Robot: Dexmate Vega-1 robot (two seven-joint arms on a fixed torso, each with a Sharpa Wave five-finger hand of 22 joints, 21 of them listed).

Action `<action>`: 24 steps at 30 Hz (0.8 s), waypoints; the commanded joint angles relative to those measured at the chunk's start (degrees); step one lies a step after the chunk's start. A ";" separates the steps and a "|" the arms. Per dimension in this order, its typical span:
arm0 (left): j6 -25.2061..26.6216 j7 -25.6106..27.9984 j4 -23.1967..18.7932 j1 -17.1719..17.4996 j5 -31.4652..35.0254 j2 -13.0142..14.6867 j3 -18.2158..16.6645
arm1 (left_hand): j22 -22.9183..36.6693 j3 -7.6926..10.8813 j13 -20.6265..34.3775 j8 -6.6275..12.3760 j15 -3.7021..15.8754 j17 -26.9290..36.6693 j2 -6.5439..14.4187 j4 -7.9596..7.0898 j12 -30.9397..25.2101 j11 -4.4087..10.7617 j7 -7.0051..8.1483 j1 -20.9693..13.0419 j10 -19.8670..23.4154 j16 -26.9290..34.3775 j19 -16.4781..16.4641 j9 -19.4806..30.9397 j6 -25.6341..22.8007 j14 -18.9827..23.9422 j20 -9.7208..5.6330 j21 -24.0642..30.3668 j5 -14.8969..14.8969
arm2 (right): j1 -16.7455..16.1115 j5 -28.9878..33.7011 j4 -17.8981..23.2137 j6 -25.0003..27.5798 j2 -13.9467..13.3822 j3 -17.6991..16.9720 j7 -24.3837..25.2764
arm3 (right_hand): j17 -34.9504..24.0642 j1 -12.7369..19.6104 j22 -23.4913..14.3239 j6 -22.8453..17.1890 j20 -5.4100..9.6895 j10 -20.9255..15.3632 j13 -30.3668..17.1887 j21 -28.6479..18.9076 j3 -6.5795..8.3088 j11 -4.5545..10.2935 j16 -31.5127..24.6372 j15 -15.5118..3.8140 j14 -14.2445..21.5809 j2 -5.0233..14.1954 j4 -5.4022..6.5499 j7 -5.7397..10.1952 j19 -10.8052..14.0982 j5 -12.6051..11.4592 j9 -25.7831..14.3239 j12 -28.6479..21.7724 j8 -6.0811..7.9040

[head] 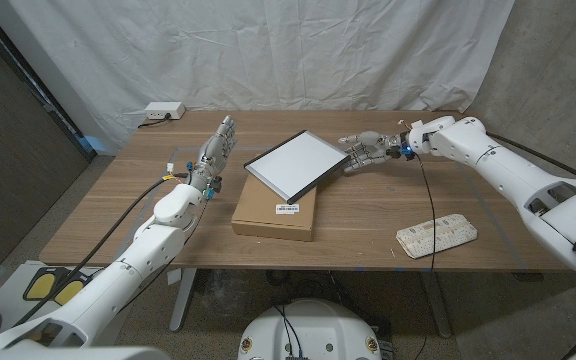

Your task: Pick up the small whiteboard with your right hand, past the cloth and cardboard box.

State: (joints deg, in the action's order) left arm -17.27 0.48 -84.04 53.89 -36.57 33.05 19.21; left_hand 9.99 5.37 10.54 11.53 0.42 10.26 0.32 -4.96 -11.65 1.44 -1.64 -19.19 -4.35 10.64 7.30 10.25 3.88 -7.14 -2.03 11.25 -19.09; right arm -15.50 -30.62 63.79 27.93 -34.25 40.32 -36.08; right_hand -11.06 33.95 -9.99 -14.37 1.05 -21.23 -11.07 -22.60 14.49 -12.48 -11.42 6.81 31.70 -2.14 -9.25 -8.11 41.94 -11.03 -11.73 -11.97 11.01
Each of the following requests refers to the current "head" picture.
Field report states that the thin black hanging cable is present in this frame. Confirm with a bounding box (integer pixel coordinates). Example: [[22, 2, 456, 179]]
[[414, 153, 438, 274]]

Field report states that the yellow foot pedal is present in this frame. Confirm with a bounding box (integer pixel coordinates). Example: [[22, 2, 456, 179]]
[[53, 277, 94, 307], [22, 267, 64, 302]]

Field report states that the grey table leg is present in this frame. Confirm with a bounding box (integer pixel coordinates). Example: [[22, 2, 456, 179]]
[[169, 268, 198, 333], [420, 271, 453, 340]]

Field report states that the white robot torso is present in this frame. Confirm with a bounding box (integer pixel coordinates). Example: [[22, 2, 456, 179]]
[[237, 298, 383, 360]]

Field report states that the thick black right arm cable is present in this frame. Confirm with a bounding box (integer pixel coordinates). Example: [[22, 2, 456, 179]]
[[487, 130, 576, 183]]

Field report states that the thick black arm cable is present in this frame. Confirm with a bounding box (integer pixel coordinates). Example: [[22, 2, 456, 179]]
[[12, 172, 192, 329], [487, 130, 576, 183]]

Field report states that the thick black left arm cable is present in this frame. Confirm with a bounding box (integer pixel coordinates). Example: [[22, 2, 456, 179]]
[[12, 172, 192, 329]]

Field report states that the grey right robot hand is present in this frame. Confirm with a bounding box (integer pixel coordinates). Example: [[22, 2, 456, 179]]
[[338, 130, 410, 175]]

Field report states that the black outlet box cable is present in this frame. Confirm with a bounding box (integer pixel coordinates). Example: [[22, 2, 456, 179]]
[[137, 113, 172, 130]]

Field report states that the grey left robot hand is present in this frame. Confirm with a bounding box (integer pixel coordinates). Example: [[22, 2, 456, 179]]
[[190, 115, 238, 194]]

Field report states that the white power outlet box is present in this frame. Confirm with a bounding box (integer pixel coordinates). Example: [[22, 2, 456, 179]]
[[144, 101, 186, 121]]

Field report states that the folded patterned white cloth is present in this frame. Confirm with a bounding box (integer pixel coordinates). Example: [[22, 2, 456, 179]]
[[396, 213, 479, 260]]

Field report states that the small framed whiteboard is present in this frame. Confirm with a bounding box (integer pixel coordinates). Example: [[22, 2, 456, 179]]
[[243, 129, 352, 205]]

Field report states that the flat cardboard box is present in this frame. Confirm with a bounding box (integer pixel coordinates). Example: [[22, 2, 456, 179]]
[[230, 172, 318, 243]]

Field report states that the white backdrop sheet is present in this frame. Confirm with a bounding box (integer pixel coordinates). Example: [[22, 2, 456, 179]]
[[0, 0, 517, 156]]

